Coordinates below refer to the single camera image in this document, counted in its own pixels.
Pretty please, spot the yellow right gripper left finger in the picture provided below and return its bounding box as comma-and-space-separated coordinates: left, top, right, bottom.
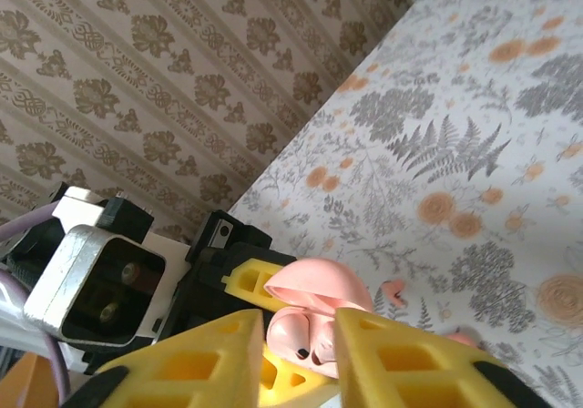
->
61, 307, 268, 408

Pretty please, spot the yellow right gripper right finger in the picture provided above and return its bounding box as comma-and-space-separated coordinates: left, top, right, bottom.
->
334, 307, 552, 408

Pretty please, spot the pink wireless earbud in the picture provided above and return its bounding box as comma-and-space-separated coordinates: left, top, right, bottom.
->
444, 326, 482, 350
268, 310, 315, 362

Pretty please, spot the pink earbud charging case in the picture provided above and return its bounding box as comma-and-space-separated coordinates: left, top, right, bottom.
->
263, 257, 373, 380

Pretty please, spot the small pink earbud part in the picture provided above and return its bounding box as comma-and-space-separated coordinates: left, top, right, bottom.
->
380, 279, 407, 308

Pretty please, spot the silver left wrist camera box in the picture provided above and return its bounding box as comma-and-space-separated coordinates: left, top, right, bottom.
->
22, 185, 192, 368

